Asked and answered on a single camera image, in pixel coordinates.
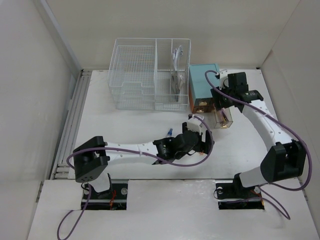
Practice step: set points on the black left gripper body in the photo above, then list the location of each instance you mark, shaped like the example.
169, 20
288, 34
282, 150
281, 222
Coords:
200, 146

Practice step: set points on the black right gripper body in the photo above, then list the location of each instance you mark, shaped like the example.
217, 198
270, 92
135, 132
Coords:
225, 102

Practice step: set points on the clear drawer gold knob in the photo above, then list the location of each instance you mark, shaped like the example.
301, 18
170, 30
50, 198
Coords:
222, 118

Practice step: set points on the clear bottle blue cap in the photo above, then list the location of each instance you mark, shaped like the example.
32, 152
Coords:
170, 133

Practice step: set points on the grey spiral setup guide booklet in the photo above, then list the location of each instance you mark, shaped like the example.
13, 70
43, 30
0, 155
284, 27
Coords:
177, 75

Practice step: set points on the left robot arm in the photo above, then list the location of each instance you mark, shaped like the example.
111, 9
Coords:
90, 160

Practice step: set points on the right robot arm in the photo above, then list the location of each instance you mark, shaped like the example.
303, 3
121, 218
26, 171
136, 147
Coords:
286, 153

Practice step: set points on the teal orange drawer box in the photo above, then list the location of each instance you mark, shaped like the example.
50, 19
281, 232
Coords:
200, 96

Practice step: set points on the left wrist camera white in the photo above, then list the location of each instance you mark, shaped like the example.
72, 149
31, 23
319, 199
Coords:
195, 123

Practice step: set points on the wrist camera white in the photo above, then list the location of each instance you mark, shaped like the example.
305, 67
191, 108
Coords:
195, 123
223, 78

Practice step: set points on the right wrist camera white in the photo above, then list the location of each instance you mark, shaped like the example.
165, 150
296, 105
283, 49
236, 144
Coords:
223, 78

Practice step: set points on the white wire desk organizer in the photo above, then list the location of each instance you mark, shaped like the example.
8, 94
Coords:
139, 75

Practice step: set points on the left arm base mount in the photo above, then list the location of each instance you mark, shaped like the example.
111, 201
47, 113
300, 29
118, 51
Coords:
105, 193

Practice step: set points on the aluminium rail frame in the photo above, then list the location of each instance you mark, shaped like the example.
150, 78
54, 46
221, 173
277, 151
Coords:
67, 141

